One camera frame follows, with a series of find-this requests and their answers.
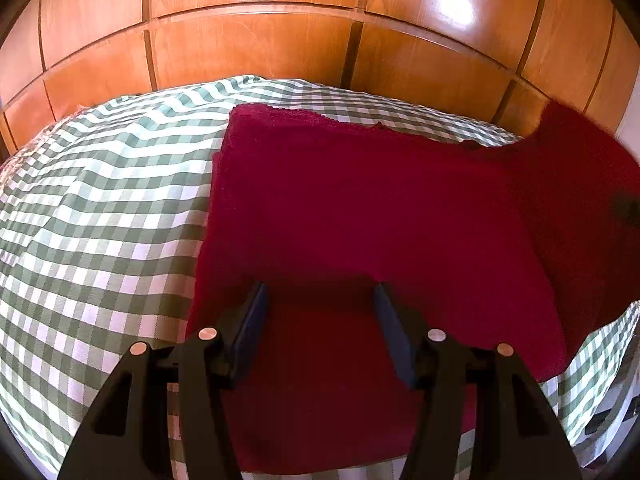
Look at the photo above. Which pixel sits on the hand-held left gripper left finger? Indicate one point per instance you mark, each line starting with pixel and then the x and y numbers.
pixel 248 335

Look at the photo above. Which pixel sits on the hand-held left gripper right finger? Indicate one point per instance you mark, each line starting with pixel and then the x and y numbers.
pixel 395 335

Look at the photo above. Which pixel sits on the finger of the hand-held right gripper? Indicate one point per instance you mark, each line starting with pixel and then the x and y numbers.
pixel 621 206

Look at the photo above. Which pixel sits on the dark red towel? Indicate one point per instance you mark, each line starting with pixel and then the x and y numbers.
pixel 360 200

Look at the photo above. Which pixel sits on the green white checkered bed sheet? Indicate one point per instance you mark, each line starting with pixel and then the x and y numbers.
pixel 100 210

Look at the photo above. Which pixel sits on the wooden panelled wardrobe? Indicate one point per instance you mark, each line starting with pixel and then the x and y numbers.
pixel 250 45

